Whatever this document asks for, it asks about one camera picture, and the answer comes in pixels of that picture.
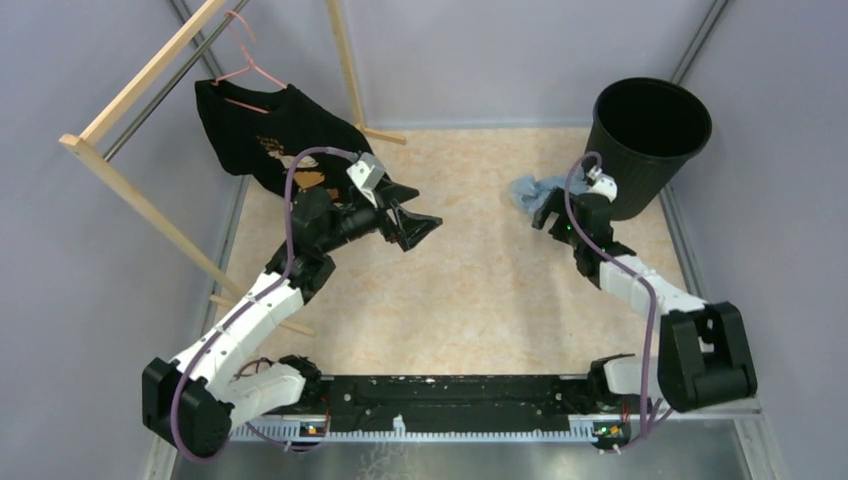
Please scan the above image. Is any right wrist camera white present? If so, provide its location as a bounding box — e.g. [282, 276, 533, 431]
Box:
[585, 166, 618, 202]

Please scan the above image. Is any black ribbed trash bin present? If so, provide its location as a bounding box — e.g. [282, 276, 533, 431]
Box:
[585, 77, 713, 221]

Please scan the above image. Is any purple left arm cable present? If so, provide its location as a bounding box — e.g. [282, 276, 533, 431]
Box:
[169, 146, 363, 464]

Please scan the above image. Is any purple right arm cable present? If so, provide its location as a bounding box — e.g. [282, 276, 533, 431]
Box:
[563, 150, 674, 454]

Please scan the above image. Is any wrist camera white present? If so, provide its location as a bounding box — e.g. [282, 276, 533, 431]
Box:
[346, 153, 386, 192]
[585, 166, 618, 202]

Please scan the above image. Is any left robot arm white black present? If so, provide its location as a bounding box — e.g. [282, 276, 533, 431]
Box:
[141, 181, 443, 462]

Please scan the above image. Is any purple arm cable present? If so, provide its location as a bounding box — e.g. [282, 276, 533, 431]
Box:
[563, 150, 674, 454]
[169, 146, 363, 464]

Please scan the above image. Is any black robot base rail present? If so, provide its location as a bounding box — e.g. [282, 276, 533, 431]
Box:
[271, 375, 640, 433]

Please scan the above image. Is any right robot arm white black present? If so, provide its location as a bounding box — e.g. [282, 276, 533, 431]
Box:
[532, 188, 758, 412]

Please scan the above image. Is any wooden clothes rack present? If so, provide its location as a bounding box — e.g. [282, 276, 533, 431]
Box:
[58, 0, 408, 339]

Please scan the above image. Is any black printed t-shirt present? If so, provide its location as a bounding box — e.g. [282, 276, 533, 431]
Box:
[194, 80, 373, 196]

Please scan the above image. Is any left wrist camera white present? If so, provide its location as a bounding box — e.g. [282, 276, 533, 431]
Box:
[346, 153, 386, 192]

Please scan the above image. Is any metal hanging rod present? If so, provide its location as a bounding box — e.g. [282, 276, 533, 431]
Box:
[103, 13, 234, 163]

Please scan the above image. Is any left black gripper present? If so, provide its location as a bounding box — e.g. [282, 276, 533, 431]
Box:
[319, 177, 442, 253]

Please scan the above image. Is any blue plastic trash bag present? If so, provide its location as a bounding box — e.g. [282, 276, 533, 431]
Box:
[509, 174, 567, 216]

